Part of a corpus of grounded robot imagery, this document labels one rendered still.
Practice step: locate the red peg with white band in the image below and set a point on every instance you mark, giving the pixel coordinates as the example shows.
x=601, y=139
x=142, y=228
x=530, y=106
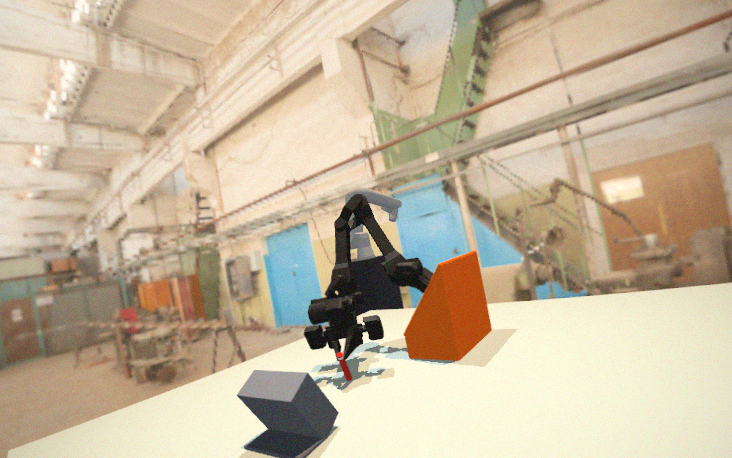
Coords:
x=344, y=366

